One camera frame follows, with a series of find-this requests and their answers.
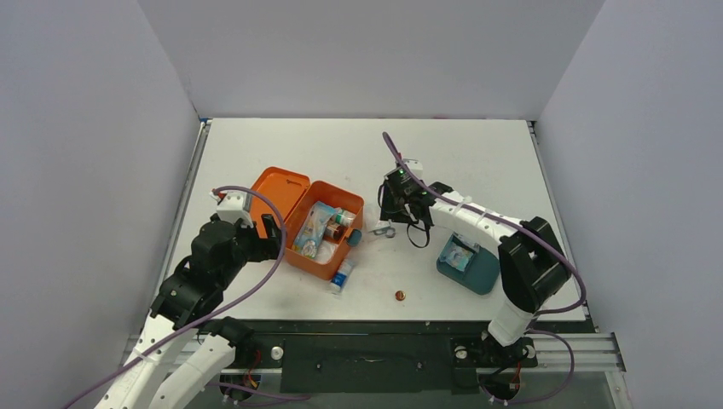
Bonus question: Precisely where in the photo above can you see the blue snack packet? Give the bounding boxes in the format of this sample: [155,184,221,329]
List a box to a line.
[292,201,337,259]

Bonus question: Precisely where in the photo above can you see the orange plastic medicine box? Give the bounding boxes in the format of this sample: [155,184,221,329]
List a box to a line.
[252,167,365,280]

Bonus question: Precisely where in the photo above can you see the white gauze packet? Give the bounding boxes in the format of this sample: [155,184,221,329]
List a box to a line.
[314,241,338,264]

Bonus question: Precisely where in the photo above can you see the brown bottle orange cap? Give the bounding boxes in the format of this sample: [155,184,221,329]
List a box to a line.
[323,222,346,242]

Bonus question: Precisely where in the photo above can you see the small teal wipe packet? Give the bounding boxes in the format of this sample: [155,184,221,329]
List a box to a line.
[441,244,475,272]

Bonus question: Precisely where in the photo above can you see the white blue tube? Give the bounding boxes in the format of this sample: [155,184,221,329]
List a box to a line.
[329,258,357,294]

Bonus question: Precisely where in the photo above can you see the teal divided tray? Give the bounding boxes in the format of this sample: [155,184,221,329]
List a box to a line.
[436,233,500,296]

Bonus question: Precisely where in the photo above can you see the clear zip bag gauze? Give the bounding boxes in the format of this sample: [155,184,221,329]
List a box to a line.
[364,203,380,232]

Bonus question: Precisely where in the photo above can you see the white bottle green label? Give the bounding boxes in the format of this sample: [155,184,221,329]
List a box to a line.
[333,208,356,228]

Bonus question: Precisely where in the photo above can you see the zip bag of wipes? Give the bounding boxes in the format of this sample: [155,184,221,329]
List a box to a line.
[454,233,480,252]

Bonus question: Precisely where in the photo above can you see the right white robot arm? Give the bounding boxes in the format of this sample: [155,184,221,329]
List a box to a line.
[381,167,572,364]

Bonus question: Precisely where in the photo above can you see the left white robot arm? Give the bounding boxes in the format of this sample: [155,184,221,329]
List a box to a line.
[97,210,287,408]

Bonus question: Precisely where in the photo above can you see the black scissors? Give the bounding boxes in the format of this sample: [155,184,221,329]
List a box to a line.
[370,221,396,238]

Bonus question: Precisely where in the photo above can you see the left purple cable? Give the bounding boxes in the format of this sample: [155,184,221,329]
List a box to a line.
[61,185,288,409]

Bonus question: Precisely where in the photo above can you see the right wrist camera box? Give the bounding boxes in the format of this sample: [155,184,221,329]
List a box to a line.
[403,158,423,179]

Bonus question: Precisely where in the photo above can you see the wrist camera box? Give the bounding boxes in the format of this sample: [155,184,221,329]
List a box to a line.
[403,158,423,179]
[211,190,254,228]

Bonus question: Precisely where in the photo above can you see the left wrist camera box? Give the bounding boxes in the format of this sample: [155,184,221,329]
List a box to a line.
[211,190,254,228]

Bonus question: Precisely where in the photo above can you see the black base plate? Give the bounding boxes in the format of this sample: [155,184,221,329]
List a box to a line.
[197,319,594,396]

